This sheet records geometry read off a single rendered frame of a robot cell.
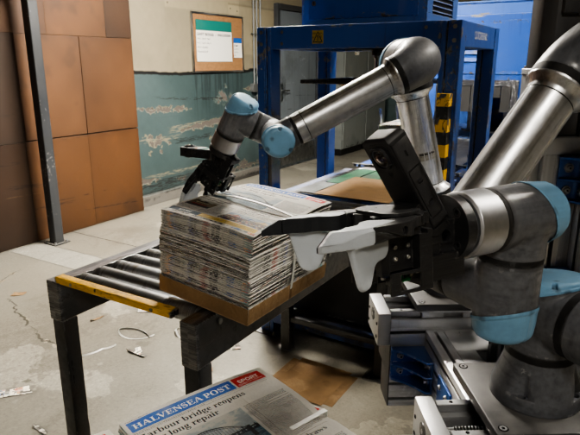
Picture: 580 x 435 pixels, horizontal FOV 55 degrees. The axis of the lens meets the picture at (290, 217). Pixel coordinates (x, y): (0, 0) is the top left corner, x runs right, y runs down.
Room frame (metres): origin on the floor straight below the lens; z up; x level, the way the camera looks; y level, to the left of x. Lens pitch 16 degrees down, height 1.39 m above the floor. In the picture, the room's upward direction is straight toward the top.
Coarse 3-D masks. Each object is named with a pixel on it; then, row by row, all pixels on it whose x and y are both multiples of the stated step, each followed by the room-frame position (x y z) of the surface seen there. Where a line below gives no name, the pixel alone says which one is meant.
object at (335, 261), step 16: (336, 256) 1.79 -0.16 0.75; (336, 272) 1.80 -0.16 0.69; (288, 304) 1.53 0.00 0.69; (192, 320) 1.20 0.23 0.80; (208, 320) 1.21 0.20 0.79; (224, 320) 1.27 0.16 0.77; (256, 320) 1.38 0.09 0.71; (192, 336) 1.18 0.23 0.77; (208, 336) 1.21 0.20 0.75; (224, 336) 1.26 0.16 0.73; (240, 336) 1.32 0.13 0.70; (192, 352) 1.18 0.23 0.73; (208, 352) 1.21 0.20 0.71; (192, 368) 1.18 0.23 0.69
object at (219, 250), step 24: (168, 216) 1.31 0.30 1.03; (192, 216) 1.28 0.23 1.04; (216, 216) 1.29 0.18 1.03; (240, 216) 1.30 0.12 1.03; (264, 216) 1.33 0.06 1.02; (168, 240) 1.30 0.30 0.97; (192, 240) 1.27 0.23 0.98; (216, 240) 1.23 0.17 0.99; (240, 240) 1.19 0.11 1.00; (264, 240) 1.22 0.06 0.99; (168, 264) 1.31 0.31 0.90; (192, 264) 1.27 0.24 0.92; (216, 264) 1.23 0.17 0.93; (240, 264) 1.19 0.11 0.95; (264, 264) 1.23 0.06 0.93; (216, 288) 1.23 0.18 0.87; (240, 288) 1.19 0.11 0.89; (264, 288) 1.23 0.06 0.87
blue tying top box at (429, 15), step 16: (304, 0) 2.72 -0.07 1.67; (320, 0) 2.67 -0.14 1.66; (336, 0) 2.63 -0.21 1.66; (352, 0) 2.59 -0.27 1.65; (368, 0) 2.55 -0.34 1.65; (384, 0) 2.51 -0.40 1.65; (400, 0) 2.47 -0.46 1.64; (416, 0) 2.43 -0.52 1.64; (432, 0) 2.47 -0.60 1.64; (448, 0) 2.68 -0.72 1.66; (304, 16) 2.72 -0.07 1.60; (320, 16) 2.67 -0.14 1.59; (336, 16) 2.63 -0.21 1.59; (352, 16) 2.58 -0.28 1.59; (368, 16) 2.55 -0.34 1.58; (384, 16) 2.51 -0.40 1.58; (400, 16) 2.47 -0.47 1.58; (416, 16) 2.44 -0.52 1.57; (432, 16) 2.48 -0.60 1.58; (448, 16) 2.70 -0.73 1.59
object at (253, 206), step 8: (216, 192) 1.49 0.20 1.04; (224, 200) 1.42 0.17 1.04; (232, 200) 1.43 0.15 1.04; (240, 200) 1.44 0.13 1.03; (248, 208) 1.38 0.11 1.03; (256, 208) 1.39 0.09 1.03; (264, 208) 1.39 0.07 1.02; (272, 216) 1.33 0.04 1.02; (280, 216) 1.34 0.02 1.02; (288, 216) 1.35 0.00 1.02; (288, 240) 1.32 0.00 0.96; (288, 248) 1.32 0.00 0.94; (288, 256) 1.32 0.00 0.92; (288, 264) 1.31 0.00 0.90; (296, 264) 1.35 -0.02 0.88; (288, 272) 1.32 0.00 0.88; (296, 272) 1.35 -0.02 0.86; (288, 280) 1.33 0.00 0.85
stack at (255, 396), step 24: (216, 384) 0.88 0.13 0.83; (240, 384) 0.88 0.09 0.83; (264, 384) 0.88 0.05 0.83; (168, 408) 0.81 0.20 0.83; (192, 408) 0.81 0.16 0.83; (216, 408) 0.81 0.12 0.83; (240, 408) 0.81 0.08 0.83; (264, 408) 0.81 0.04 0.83; (288, 408) 0.81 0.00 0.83; (312, 408) 0.82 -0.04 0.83; (120, 432) 0.77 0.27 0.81; (144, 432) 0.75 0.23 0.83; (168, 432) 0.75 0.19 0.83; (192, 432) 0.75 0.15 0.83; (216, 432) 0.75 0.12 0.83; (240, 432) 0.75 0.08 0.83; (264, 432) 0.75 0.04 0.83; (288, 432) 0.75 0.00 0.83; (312, 432) 0.75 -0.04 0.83; (336, 432) 0.75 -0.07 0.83
